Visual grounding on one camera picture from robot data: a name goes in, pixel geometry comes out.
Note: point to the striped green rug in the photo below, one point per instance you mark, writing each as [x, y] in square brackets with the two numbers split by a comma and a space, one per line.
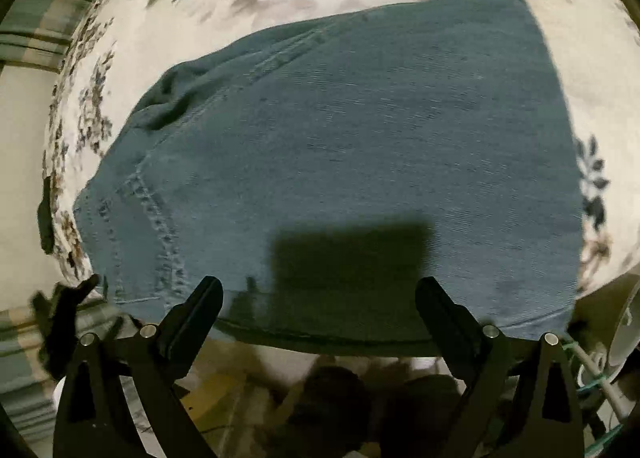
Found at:
[35, 3]

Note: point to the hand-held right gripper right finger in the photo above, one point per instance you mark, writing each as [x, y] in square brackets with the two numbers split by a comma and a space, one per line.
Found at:
[445, 320]

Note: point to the floral printed bed sheet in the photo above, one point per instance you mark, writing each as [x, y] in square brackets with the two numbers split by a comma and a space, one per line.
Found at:
[150, 28]

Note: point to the dark cloth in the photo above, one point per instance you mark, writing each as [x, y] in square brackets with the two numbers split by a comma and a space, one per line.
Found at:
[60, 318]

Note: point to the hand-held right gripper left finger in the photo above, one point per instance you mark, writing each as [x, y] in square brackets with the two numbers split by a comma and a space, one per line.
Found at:
[192, 318]

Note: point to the blue denim pants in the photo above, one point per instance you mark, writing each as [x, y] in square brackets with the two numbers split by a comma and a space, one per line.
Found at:
[350, 163]

